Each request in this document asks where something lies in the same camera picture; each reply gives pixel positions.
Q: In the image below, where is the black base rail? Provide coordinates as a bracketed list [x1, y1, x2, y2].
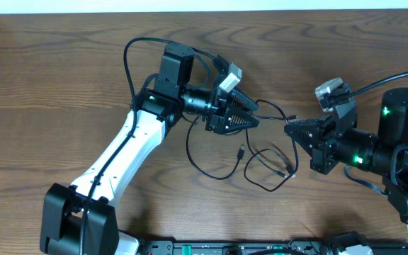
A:
[135, 232, 408, 255]

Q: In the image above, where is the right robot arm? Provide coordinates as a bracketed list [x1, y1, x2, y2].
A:
[284, 88, 408, 228]

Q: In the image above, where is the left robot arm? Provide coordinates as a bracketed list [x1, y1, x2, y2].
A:
[40, 41, 259, 254]

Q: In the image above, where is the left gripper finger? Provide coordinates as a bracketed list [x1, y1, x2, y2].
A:
[228, 88, 259, 111]
[222, 106, 259, 134]

